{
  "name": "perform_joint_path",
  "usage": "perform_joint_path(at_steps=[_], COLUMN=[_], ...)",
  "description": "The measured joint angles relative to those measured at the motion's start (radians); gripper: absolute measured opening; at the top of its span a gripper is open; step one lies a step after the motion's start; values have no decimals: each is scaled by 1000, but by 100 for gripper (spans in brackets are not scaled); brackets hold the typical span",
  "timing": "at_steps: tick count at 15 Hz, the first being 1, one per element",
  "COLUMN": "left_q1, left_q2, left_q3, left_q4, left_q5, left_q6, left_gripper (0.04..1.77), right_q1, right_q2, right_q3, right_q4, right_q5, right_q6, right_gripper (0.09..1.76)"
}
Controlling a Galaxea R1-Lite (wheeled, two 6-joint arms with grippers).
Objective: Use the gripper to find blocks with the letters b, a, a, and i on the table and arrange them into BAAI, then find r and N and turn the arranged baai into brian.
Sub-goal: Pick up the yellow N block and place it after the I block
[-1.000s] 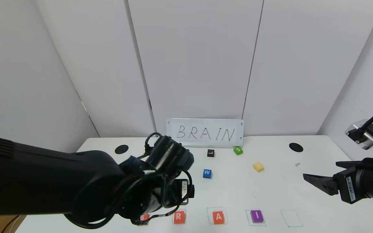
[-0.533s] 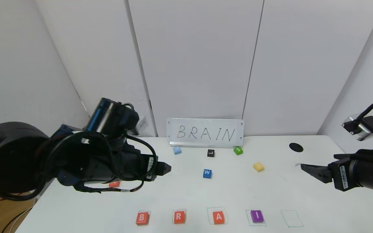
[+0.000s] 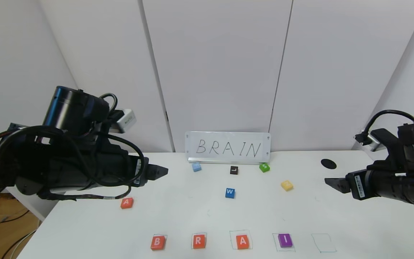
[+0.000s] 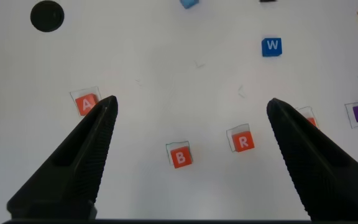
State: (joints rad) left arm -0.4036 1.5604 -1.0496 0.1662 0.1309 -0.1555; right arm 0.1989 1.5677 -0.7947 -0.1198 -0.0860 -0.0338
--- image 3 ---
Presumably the white BRAIN sign board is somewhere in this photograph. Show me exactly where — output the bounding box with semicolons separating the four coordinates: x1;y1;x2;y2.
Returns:
185;131;272;164

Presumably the purple letter I block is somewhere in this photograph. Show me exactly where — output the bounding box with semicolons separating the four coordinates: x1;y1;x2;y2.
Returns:
278;233;293;248

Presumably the red letter R block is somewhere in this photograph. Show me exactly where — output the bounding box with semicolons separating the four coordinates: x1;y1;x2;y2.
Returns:
192;234;207;249

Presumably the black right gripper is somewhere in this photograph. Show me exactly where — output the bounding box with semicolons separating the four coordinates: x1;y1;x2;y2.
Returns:
324;169;405;202

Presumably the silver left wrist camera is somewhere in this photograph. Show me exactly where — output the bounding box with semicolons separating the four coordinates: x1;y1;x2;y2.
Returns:
115;109;137;133

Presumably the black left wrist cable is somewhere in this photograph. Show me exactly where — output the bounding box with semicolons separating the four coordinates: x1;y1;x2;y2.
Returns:
0;93;145;201

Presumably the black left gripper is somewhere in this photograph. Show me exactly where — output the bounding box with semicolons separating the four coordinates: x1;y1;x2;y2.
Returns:
96;153;169;187

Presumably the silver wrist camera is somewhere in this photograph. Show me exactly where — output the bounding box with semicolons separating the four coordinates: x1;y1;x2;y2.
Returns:
115;109;137;133
363;129;396;151

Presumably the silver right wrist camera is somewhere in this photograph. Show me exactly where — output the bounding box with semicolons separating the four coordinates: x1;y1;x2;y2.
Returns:
363;129;396;151

